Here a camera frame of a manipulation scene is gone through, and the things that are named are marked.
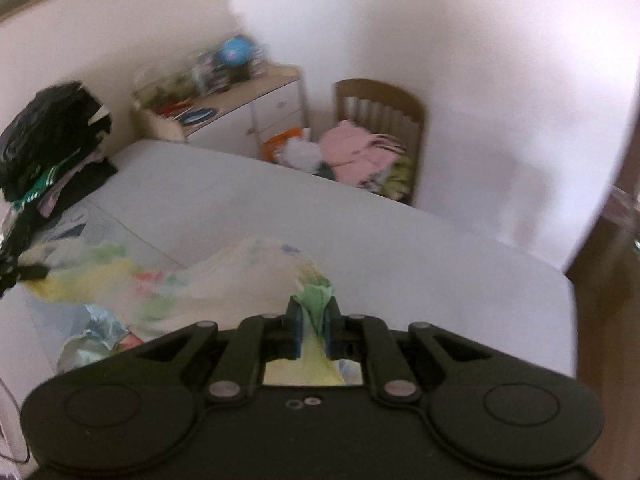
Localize tie-dye colourful garment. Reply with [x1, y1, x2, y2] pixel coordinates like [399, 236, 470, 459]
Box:
[19, 235, 364, 387]

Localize black clothes pile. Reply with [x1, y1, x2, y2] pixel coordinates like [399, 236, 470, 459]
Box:
[1, 81, 117, 221]

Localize pink clothes on chair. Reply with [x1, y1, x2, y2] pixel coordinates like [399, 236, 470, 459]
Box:
[318, 120, 411, 200]

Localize blue patterned table mat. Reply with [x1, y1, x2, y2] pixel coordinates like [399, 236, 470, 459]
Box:
[23, 203, 183, 374]

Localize white sideboard cabinet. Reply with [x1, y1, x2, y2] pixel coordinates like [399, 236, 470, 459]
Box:
[130, 62, 309, 158]

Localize brown wooden chair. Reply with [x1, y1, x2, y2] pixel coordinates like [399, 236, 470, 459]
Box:
[333, 78, 428, 206]

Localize blue globe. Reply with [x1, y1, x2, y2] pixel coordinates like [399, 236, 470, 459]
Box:
[216, 35, 256, 68]

